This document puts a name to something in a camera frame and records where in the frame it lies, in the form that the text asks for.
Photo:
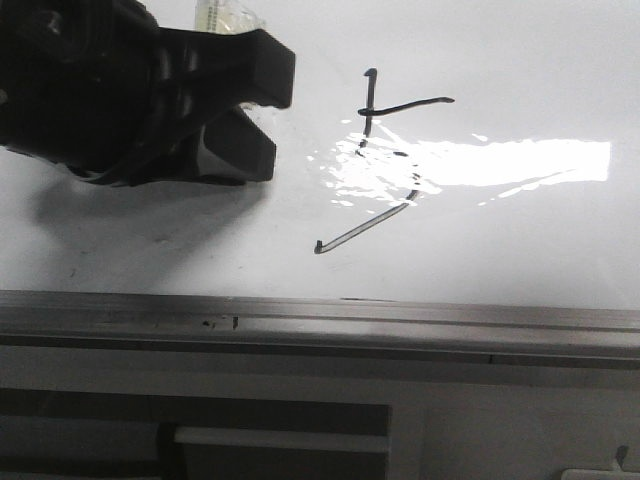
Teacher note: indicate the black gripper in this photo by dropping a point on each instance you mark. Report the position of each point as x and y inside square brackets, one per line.
[76, 83]

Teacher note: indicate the white taped whiteboard marker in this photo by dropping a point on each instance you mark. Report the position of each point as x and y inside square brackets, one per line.
[226, 17]

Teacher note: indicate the white whiteboard with metal frame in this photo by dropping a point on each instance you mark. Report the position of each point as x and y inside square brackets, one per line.
[451, 175]

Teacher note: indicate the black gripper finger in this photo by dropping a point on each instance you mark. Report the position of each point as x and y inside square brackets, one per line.
[230, 150]
[209, 74]

